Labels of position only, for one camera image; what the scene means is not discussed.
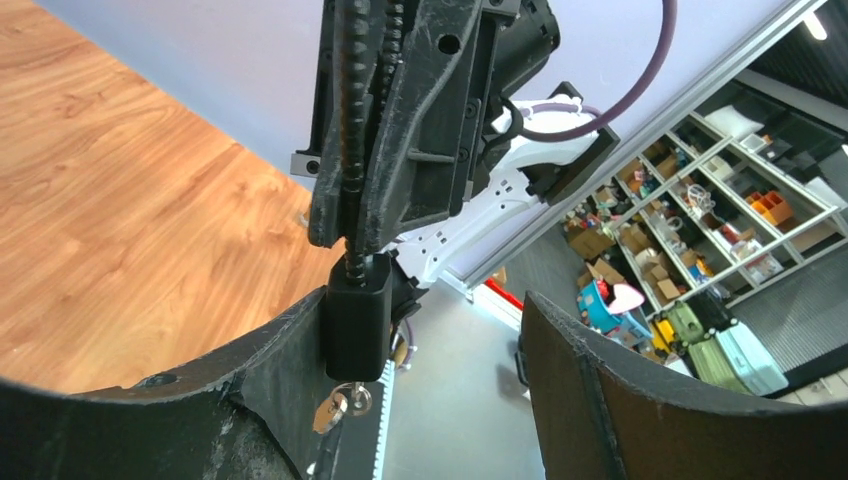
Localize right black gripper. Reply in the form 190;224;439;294
289;1;560;249

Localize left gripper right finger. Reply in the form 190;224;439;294
520;292;847;479

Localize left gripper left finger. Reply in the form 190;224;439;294
1;288;354;479

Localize silver cable lock keys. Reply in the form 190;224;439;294
313;382;373;435

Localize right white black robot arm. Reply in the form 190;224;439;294
302;1;617;290

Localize storage shelf with items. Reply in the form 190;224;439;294
563;69;848;399

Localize white slotted cable duct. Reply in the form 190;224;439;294
371;360;396;480

